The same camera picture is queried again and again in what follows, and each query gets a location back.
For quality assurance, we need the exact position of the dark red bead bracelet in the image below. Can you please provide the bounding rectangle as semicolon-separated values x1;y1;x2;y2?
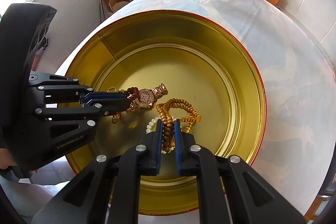
107;86;140;124

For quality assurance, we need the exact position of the rose gold wristwatch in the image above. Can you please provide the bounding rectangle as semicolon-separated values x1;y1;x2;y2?
123;83;168;114

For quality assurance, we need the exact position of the white bead bracelet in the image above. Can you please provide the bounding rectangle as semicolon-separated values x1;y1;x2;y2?
145;116;176;154

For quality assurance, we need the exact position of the long brown bead necklace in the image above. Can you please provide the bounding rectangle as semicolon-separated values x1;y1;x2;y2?
155;98;202;154

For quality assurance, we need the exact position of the person's left hand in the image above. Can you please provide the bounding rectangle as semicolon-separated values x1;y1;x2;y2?
0;148;17;170

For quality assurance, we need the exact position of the round gold red tin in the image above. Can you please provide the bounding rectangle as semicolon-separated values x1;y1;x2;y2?
63;9;267;216

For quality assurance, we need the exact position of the white tablecloth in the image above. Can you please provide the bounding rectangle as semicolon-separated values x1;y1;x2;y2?
57;0;335;213

